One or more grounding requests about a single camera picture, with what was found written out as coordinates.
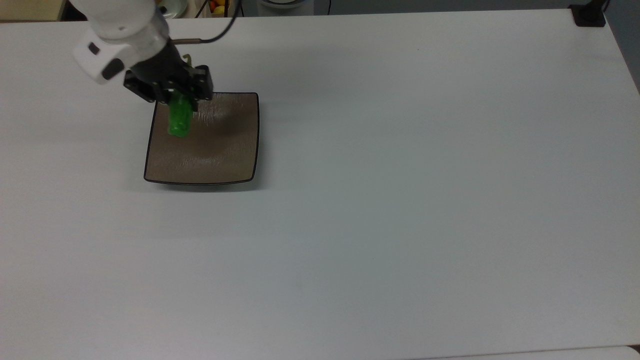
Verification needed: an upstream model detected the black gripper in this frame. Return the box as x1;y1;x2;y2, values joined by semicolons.
123;39;215;112

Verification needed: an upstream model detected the green chili pepper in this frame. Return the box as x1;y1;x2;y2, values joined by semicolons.
167;54;197;139

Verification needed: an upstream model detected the square brown ceramic plate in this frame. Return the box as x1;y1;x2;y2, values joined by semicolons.
143;91;260;187

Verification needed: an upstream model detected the white round base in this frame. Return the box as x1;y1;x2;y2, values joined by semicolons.
256;0;316;8

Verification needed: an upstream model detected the beige wooden board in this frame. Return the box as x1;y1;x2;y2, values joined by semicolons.
0;0;68;22

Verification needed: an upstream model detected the black table clamp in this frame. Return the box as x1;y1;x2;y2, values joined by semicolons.
569;0;611;28

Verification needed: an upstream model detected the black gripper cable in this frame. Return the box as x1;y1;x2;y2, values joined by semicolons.
171;0;243;46

